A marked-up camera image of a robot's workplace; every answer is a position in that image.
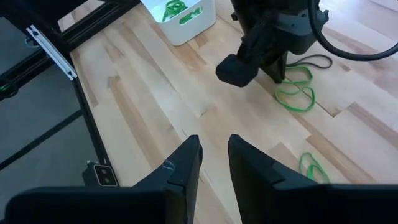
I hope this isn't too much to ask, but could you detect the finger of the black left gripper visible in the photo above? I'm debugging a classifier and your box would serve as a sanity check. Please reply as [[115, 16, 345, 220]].
[[261, 51, 289, 84], [216, 17, 274, 88]]

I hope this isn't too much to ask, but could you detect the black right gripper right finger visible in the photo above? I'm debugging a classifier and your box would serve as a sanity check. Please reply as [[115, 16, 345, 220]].
[[228, 134, 398, 224]]

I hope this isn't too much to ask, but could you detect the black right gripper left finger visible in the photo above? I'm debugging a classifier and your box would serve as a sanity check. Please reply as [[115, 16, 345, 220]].
[[4, 134, 203, 224]]

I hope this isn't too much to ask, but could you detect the green rubber band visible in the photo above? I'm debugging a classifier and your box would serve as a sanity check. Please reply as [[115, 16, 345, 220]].
[[161, 0, 189, 22], [275, 65, 317, 113], [298, 152, 330, 184]]

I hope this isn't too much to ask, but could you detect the white plastic basket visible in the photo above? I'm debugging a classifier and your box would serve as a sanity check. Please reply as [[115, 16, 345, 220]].
[[139, 0, 217, 47]]

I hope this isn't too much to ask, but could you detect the black rubber band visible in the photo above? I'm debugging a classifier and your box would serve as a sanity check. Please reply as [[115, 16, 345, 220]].
[[285, 54, 333, 70]]

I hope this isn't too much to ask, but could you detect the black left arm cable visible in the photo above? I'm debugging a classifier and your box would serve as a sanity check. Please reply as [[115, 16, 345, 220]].
[[307, 0, 398, 62]]

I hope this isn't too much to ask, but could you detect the small black table camera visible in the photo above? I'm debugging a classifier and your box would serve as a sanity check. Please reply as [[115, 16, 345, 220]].
[[82, 161, 119, 187]]

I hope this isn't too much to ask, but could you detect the black aluminium rig frame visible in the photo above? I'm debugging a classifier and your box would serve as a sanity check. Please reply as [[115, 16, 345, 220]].
[[0, 0, 141, 166]]

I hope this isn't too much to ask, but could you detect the silver frame bracket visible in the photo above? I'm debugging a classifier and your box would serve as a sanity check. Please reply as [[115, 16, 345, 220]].
[[26, 24, 78, 81]]

